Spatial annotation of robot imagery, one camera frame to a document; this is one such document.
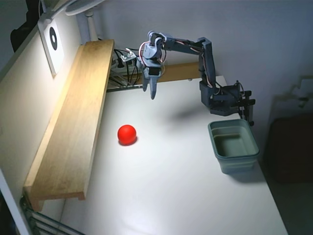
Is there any blue-grey gripper finger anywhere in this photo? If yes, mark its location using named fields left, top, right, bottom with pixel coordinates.
left=142, top=73, right=151, bottom=93
left=149, top=74, right=160, bottom=100

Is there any blue-grey gripper body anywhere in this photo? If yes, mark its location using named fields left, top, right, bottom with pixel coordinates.
left=140, top=43, right=166, bottom=77

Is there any red ball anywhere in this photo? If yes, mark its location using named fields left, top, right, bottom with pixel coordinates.
left=117, top=124, right=137, bottom=145

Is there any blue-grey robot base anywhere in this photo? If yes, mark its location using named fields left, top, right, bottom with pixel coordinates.
left=208, top=84, right=243, bottom=116

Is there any grey plastic container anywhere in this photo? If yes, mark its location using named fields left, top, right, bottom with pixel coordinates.
left=207, top=119, right=261, bottom=175

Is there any short wooden plank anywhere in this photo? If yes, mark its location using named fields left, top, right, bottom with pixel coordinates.
left=136, top=61, right=204, bottom=85

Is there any white desk lamp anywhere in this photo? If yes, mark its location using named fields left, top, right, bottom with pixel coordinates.
left=39, top=0, right=106, bottom=42

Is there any long wooden shelf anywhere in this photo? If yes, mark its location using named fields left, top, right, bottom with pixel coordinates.
left=23, top=39, right=115, bottom=212

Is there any black table clamp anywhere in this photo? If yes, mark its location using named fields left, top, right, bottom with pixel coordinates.
left=238, top=90, right=256, bottom=127

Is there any white red servo wire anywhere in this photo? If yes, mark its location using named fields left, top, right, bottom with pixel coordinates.
left=137, top=41, right=168, bottom=67

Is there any metal wire rack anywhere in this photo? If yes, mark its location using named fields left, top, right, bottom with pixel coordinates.
left=106, top=70, right=144, bottom=93

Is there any small wrist camera board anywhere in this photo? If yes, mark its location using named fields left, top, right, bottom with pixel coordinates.
left=120, top=47, right=137, bottom=63

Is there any white power strip with cables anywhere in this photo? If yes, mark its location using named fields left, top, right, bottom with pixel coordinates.
left=113, top=48, right=142, bottom=85

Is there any white card with black ring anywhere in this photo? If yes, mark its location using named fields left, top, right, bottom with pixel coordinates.
left=38, top=18, right=66, bottom=79

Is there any white wall conduit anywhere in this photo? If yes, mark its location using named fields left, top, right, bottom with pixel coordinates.
left=268, top=75, right=313, bottom=128

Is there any metal shelf frame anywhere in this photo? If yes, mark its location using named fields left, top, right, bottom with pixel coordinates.
left=19, top=193, right=86, bottom=235

